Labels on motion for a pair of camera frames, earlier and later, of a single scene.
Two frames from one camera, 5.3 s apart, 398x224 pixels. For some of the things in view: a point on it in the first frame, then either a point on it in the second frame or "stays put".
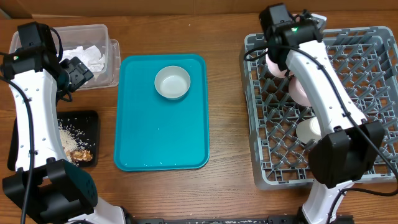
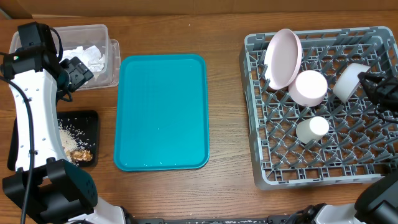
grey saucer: (171, 82) to (347, 81)
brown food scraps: (83, 155) stays put
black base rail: (298, 219) stays put
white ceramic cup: (308, 129) stays put
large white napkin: (91, 55) stays put
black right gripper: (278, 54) to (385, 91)
